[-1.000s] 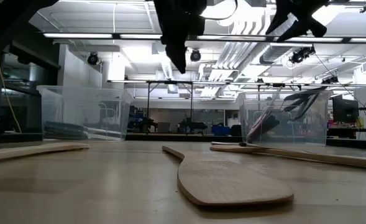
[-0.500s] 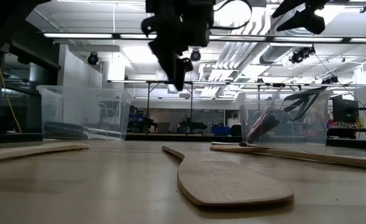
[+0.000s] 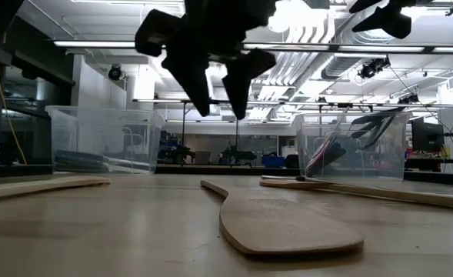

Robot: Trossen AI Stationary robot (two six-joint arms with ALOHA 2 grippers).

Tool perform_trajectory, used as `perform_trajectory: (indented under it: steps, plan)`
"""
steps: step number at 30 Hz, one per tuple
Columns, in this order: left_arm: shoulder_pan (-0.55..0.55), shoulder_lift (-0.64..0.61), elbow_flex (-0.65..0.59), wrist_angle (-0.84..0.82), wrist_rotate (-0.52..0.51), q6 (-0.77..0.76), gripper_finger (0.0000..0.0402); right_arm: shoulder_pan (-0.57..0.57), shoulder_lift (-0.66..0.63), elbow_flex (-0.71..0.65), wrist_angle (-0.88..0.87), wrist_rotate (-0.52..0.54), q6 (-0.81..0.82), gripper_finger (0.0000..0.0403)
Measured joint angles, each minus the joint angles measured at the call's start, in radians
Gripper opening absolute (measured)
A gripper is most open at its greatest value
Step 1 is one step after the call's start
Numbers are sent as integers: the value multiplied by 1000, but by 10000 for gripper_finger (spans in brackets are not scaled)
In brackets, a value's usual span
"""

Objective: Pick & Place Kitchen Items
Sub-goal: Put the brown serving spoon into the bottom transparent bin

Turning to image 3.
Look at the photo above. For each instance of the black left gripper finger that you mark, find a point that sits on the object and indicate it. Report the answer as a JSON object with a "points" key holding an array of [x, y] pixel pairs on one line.
{"points": [[241, 84], [191, 81]]}

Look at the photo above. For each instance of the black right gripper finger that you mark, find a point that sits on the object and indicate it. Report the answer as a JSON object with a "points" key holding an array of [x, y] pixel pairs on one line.
{"points": [[364, 4], [391, 23]]}

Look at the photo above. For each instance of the black rectangular turner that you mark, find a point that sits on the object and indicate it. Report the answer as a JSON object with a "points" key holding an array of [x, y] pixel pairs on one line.
{"points": [[335, 152]]}

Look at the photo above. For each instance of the slotted wooden spatula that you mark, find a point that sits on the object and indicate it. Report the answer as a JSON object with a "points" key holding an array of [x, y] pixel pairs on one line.
{"points": [[422, 200]]}

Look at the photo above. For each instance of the wooden spork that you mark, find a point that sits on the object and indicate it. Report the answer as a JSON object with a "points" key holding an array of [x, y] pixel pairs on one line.
{"points": [[37, 186]]}

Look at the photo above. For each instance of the black background robot arm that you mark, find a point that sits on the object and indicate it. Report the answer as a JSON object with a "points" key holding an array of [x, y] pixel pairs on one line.
{"points": [[180, 154], [237, 155]]}

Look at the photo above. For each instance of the black ceiling spotlight cluster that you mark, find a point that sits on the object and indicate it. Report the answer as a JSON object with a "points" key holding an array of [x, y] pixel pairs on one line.
{"points": [[370, 69]]}

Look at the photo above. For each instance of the small black ceiling fixture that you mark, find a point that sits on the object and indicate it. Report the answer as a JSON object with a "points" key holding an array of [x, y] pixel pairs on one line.
{"points": [[408, 99]]}

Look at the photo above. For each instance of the blue plastic crate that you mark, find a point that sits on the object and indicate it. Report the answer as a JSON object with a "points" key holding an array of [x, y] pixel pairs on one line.
{"points": [[274, 161]]}

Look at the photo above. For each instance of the clear plastic storage bin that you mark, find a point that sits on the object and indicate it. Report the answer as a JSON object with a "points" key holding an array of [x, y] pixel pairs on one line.
{"points": [[95, 127], [395, 165]]}

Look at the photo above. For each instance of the black computer monitor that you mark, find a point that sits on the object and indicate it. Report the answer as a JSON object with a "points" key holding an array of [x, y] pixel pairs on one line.
{"points": [[428, 134]]}

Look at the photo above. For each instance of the black background rig frame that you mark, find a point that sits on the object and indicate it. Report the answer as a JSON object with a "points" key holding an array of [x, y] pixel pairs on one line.
{"points": [[184, 134]]}

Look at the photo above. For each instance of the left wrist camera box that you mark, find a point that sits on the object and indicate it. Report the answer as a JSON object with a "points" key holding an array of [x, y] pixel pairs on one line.
{"points": [[155, 32]]}

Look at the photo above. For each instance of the silver ventilation duct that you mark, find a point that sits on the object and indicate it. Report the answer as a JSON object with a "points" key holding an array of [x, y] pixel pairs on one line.
{"points": [[337, 67]]}

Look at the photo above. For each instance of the black ceiling dome camera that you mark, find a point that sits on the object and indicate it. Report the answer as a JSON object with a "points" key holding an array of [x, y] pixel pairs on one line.
{"points": [[115, 73]]}

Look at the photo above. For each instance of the black aluminium table frame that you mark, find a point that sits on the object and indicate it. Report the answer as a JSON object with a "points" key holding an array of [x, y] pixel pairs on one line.
{"points": [[230, 169]]}

